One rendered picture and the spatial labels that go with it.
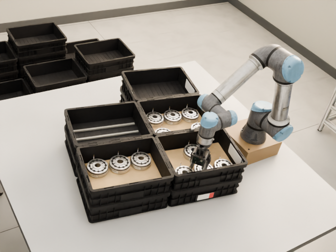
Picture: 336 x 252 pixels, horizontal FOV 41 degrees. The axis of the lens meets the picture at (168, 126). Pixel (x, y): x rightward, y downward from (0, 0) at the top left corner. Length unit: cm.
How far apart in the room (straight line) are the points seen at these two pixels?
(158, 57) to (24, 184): 274
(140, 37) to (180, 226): 318
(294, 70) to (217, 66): 267
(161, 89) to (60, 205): 101
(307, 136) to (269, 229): 198
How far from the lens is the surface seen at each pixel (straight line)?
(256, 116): 253
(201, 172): 217
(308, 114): 450
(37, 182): 237
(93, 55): 374
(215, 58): 493
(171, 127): 253
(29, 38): 394
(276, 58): 220
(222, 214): 233
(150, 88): 281
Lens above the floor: 243
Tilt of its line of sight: 39 degrees down
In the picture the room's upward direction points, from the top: 10 degrees clockwise
